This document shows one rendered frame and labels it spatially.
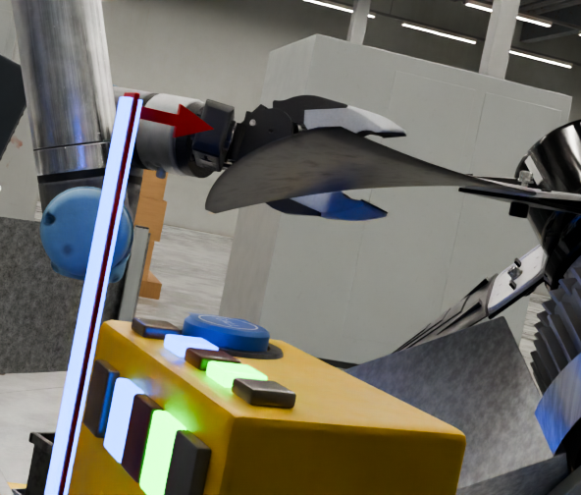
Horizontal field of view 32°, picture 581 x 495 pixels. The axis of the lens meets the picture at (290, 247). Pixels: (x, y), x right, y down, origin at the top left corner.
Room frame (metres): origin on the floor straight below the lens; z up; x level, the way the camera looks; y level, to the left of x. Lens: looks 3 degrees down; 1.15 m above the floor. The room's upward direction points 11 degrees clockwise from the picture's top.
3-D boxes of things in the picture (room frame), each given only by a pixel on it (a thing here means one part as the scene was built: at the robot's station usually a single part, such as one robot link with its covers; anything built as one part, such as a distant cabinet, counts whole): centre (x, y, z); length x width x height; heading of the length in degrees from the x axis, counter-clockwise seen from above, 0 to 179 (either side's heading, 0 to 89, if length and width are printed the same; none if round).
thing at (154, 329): (0.44, 0.05, 1.08); 0.02 x 0.02 x 0.01; 28
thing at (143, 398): (0.38, 0.04, 1.04); 0.02 x 0.01 x 0.03; 28
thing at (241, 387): (0.35, 0.00, 1.08); 0.02 x 0.02 x 0.01; 28
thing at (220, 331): (0.46, 0.02, 1.08); 0.04 x 0.04 x 0.02
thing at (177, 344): (0.42, 0.03, 1.08); 0.02 x 0.02 x 0.01; 28
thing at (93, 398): (0.43, 0.07, 1.04); 0.02 x 0.01 x 0.03; 28
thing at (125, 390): (0.41, 0.05, 1.04); 0.02 x 0.01 x 0.03; 28
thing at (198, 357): (0.39, 0.02, 1.08); 0.02 x 0.02 x 0.01; 28
